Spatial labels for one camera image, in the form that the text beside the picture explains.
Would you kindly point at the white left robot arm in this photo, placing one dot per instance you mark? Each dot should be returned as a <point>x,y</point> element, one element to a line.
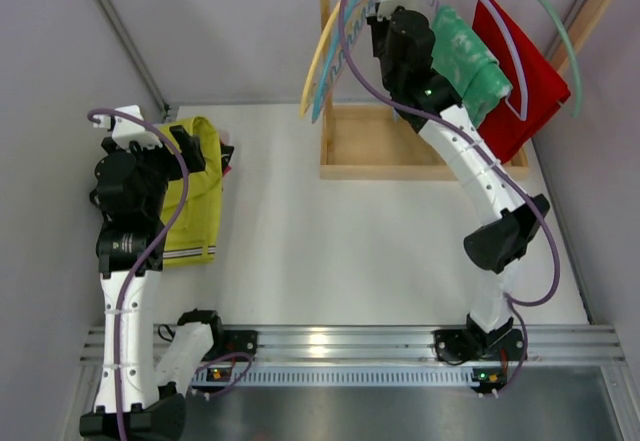
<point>141,397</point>

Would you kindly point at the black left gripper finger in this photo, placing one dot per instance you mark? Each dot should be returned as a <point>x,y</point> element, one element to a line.
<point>193,155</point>
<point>182,137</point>

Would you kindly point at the pink garment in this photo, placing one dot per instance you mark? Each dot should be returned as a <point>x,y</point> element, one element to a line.
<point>227,150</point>

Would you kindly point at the wooden clothes rack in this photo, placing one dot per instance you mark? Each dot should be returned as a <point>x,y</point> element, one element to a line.
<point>362,142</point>

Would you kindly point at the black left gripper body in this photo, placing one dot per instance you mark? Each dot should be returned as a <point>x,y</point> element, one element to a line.
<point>163,148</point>

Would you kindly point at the yellow-green trousers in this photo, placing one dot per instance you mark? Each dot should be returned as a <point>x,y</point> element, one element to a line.
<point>192,239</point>

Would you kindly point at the teal hanger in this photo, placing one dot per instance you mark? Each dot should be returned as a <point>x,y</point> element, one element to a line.
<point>335,61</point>

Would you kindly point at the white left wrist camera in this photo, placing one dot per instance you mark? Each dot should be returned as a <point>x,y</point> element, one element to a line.
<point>124,132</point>

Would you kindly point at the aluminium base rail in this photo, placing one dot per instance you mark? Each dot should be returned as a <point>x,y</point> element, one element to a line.
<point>547,344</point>

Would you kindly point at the green white tie-dye trousers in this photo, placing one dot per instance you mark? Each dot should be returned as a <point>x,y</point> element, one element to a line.
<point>468,64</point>

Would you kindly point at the yellow hanger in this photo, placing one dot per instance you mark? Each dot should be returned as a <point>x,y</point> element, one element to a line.
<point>320,46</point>

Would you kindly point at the lilac hanger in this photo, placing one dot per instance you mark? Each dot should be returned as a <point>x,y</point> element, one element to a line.
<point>517,100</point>

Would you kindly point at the mint green hanger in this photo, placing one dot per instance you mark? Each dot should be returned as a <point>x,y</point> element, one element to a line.
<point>571,53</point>

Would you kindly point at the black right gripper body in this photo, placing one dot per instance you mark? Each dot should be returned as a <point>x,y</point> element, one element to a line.
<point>377,28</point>

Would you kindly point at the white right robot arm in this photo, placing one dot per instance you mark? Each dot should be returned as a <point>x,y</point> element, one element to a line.
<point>508,220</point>

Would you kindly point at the grey slotted cable duct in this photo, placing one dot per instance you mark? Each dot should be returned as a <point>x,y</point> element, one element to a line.
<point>346,376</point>

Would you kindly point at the aluminium corner frame post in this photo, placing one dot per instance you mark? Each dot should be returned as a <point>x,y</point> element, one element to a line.
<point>133,54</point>

